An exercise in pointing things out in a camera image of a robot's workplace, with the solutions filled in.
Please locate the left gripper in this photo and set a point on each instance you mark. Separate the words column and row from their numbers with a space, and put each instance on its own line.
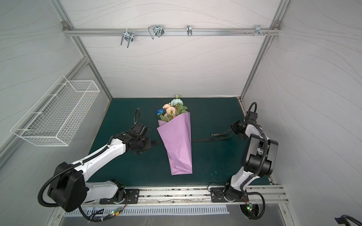
column 148, row 146

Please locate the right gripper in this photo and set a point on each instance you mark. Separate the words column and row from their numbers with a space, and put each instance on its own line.
column 236, row 128

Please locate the blue fake flower stem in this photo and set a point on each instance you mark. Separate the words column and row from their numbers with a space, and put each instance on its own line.
column 160, row 111

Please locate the pink purple wrapping paper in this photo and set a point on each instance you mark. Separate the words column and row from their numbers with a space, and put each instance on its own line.
column 176, row 137

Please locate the mint fake flower stem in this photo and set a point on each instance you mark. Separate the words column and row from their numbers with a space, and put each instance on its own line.
column 178, row 105

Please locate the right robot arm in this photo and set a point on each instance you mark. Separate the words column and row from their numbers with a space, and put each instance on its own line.
column 258, row 159

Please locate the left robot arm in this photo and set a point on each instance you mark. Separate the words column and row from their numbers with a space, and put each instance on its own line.
column 69, row 188

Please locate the green table mat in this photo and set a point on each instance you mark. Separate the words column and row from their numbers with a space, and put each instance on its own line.
column 213, row 162

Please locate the white vent grille strip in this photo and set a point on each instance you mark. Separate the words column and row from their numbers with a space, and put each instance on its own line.
column 178, row 210

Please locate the metal bolt clamp right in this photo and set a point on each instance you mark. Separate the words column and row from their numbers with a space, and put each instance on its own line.
column 258, row 32

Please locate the metal U-bolt clamp left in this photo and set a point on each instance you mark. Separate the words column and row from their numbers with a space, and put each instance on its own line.
column 127, row 37

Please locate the metal u-bolt clamp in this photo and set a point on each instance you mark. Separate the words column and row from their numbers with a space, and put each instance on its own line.
column 156, row 31
column 127, row 37

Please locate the metal U-bolt clamp middle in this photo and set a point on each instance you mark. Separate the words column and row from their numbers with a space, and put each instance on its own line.
column 156, row 31

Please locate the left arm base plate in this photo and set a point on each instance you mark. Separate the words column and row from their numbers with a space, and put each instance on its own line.
column 131, row 195

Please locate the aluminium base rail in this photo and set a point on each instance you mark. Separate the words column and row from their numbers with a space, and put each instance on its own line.
column 196, row 195

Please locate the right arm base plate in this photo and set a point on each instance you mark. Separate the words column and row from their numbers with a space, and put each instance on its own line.
column 221, row 194

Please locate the white wire basket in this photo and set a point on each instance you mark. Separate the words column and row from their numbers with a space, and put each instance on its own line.
column 55, row 118

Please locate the metal bracket clamp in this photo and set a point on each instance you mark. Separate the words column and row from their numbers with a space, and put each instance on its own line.
column 189, row 30

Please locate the aluminium crossbar rail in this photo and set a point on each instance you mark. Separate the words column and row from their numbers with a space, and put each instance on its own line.
column 143, row 32

